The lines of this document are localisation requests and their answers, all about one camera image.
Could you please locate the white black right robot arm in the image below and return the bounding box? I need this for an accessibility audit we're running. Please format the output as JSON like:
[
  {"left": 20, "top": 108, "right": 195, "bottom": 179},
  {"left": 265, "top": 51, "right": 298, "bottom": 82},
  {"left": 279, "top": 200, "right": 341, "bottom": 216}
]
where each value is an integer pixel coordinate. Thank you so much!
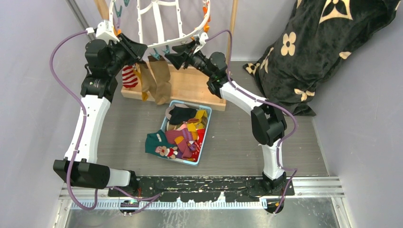
[{"left": 165, "top": 43, "right": 287, "bottom": 195}]

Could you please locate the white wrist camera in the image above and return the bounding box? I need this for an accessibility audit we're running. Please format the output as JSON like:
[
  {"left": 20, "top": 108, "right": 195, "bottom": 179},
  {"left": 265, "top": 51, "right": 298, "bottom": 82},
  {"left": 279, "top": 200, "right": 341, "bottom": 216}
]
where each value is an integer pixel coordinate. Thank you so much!
[
  {"left": 96, "top": 20, "right": 120, "bottom": 44},
  {"left": 193, "top": 32, "right": 209, "bottom": 54}
]

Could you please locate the maroon purple sock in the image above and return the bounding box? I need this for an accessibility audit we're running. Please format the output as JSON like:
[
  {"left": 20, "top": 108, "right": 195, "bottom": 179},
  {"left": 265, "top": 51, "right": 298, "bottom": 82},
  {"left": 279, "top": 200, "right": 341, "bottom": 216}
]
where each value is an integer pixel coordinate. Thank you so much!
[{"left": 165, "top": 128, "right": 198, "bottom": 159}]

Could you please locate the red white striped santa sock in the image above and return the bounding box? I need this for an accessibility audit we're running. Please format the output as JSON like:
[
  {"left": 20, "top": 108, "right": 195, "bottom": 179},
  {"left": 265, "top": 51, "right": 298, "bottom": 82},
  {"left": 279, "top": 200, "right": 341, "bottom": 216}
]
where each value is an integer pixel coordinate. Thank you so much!
[{"left": 122, "top": 66, "right": 139, "bottom": 88}]

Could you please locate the mustard yellow sock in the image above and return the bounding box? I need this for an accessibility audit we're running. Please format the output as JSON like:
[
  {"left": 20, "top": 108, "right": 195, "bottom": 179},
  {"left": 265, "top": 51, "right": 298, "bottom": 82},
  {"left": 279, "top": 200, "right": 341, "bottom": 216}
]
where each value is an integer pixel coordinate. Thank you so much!
[{"left": 134, "top": 64, "right": 149, "bottom": 102}]

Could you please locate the wooden hanger stand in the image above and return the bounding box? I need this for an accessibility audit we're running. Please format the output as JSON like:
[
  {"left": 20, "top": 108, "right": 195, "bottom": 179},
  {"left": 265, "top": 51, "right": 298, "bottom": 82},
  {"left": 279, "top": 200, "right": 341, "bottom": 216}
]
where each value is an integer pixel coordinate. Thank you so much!
[{"left": 94, "top": 0, "right": 238, "bottom": 111}]

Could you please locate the black sock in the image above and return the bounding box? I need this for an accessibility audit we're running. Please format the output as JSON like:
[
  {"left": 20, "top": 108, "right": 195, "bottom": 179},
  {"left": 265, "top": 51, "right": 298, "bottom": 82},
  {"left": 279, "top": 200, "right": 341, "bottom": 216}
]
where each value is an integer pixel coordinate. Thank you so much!
[{"left": 168, "top": 106, "right": 197, "bottom": 125}]

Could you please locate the teal clothes peg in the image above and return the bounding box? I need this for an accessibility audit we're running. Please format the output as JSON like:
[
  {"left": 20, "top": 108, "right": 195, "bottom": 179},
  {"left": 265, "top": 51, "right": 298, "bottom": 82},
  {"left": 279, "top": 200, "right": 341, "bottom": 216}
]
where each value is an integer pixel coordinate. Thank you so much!
[
  {"left": 162, "top": 45, "right": 170, "bottom": 54},
  {"left": 150, "top": 48, "right": 161, "bottom": 60}
]

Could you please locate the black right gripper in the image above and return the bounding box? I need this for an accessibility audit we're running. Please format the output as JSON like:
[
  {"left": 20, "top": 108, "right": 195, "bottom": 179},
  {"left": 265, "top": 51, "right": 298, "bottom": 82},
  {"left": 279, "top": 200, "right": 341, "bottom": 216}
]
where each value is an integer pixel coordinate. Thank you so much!
[{"left": 164, "top": 40, "right": 214, "bottom": 79}]

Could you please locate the light blue sock basket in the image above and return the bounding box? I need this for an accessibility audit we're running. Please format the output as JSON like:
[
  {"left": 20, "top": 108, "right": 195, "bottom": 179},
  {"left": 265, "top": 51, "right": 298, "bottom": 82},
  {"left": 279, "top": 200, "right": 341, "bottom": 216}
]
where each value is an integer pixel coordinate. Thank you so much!
[{"left": 145, "top": 100, "right": 212, "bottom": 166}]

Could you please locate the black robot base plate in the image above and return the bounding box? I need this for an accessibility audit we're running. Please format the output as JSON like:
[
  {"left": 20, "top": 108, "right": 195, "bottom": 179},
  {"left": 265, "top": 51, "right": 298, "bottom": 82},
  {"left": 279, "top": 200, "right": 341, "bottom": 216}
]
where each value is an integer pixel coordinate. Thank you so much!
[{"left": 108, "top": 176, "right": 295, "bottom": 213}]

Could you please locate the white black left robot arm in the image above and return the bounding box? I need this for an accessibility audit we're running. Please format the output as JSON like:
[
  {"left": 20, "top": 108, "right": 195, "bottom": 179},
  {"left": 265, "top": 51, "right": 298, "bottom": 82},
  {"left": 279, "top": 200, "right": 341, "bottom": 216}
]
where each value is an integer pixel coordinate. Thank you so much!
[{"left": 53, "top": 33, "right": 147, "bottom": 196}]

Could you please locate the tan brown sock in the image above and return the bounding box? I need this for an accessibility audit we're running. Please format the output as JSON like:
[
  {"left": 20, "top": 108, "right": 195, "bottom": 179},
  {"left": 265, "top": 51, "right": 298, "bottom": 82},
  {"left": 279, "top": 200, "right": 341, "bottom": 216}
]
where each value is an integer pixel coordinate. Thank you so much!
[
  {"left": 148, "top": 56, "right": 172, "bottom": 105},
  {"left": 138, "top": 62, "right": 157, "bottom": 101}
]

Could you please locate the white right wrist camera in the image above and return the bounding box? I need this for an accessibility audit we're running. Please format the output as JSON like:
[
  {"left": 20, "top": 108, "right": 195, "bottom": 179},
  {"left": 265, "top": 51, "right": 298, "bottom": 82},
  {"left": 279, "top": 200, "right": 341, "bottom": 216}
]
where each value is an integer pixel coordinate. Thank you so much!
[{"left": 193, "top": 32, "right": 209, "bottom": 54}]

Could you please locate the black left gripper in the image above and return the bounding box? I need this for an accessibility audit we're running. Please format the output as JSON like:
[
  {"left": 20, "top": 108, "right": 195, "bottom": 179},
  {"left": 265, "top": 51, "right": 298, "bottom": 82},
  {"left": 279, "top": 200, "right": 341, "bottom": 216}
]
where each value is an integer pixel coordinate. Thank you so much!
[{"left": 107, "top": 33, "right": 147, "bottom": 76}]

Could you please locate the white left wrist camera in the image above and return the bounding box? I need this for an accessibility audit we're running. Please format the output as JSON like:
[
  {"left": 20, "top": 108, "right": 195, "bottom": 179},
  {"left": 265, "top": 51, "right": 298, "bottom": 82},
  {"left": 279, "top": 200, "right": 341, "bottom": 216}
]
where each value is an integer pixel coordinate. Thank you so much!
[{"left": 96, "top": 20, "right": 120, "bottom": 44}]

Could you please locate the black floral plush blanket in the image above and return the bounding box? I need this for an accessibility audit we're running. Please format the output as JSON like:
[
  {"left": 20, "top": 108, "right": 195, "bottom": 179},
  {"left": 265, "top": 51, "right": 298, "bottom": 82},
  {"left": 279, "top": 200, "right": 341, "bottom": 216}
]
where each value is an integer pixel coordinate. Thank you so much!
[{"left": 243, "top": 0, "right": 400, "bottom": 116}]

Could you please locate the green reindeer christmas sock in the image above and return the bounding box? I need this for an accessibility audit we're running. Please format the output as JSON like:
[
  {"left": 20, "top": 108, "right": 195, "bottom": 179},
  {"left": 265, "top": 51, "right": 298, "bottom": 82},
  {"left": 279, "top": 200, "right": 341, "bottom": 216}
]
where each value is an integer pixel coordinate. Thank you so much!
[{"left": 145, "top": 130, "right": 178, "bottom": 160}]

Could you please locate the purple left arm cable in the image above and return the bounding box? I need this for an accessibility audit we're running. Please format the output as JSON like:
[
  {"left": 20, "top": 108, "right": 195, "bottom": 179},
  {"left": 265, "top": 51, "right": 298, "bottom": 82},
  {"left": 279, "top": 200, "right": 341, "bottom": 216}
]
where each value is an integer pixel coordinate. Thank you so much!
[{"left": 49, "top": 28, "right": 100, "bottom": 211}]

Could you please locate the white plastic sock hanger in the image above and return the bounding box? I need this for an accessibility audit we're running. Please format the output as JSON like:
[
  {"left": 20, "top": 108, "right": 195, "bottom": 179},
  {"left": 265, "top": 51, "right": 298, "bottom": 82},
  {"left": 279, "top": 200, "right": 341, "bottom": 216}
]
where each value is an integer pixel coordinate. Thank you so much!
[{"left": 106, "top": 0, "right": 211, "bottom": 49}]

